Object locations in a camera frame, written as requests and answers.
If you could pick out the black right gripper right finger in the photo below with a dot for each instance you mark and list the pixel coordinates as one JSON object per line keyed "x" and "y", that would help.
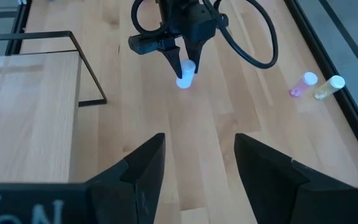
{"x": 275, "y": 193}

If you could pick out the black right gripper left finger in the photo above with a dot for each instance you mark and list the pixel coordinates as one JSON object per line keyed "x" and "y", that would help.
{"x": 135, "y": 193}

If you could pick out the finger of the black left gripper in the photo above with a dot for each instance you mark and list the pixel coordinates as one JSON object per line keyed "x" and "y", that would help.
{"x": 173, "y": 57}
{"x": 196, "y": 51}

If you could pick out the clear medicine bottle white cap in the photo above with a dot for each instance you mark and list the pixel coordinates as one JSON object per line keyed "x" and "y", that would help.
{"x": 186, "y": 79}

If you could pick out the pink medicine bottle white cap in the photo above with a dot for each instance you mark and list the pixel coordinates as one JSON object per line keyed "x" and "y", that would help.
{"x": 301, "y": 85}

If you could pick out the yellow medicine bottle white cap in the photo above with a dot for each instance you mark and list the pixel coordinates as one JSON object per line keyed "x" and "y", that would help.
{"x": 328, "y": 88}

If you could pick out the black aluminium table frame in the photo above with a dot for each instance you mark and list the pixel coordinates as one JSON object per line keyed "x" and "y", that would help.
{"x": 356, "y": 118}

